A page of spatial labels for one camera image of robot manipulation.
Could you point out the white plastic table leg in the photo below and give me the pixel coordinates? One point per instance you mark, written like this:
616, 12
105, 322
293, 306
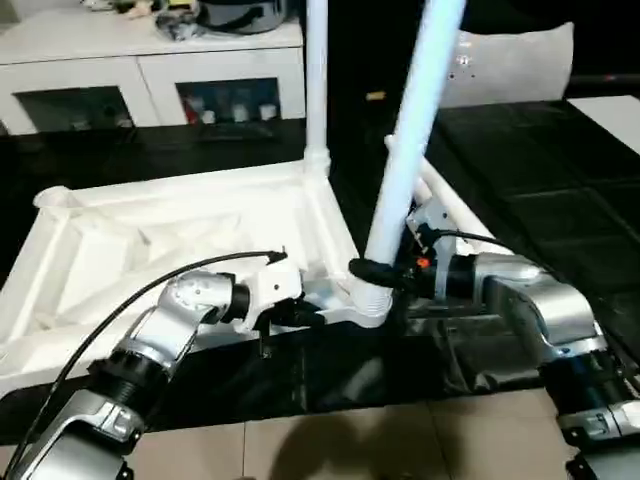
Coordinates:
317, 75
450, 200
415, 125
424, 192

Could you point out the white plastic table top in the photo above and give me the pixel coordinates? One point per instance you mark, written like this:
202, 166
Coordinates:
150, 210

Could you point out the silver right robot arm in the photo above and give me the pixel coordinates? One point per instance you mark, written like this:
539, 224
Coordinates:
550, 310

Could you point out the black work mat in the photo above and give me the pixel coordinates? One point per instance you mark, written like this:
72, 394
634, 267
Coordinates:
550, 175

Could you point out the black box with yellow label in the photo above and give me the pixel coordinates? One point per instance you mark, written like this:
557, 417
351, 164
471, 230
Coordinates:
360, 50

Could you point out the grey cushion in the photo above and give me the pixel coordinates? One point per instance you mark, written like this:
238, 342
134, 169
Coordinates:
515, 70

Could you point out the white flat board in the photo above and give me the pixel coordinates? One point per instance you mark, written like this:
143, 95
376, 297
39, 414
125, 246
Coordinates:
610, 120

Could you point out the grey rounded device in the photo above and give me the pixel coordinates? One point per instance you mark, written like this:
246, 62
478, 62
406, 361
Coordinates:
245, 17

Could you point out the white cabinet with glass doors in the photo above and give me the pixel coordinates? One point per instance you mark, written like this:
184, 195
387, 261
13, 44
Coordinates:
150, 65

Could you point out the dark tangled small object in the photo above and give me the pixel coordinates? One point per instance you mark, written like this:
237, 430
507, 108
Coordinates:
177, 27

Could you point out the yellow small box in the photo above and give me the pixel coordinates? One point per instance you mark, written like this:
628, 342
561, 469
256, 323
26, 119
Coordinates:
181, 3

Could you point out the pale small toy figure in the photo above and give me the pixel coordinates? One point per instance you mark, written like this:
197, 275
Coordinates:
132, 7

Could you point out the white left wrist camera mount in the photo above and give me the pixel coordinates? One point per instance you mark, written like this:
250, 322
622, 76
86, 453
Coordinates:
275, 285

